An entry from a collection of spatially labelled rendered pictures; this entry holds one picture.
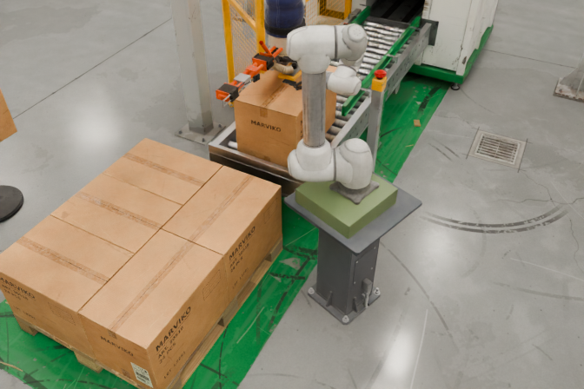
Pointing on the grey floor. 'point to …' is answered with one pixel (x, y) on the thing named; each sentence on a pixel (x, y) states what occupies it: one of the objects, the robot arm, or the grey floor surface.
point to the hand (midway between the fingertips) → (285, 69)
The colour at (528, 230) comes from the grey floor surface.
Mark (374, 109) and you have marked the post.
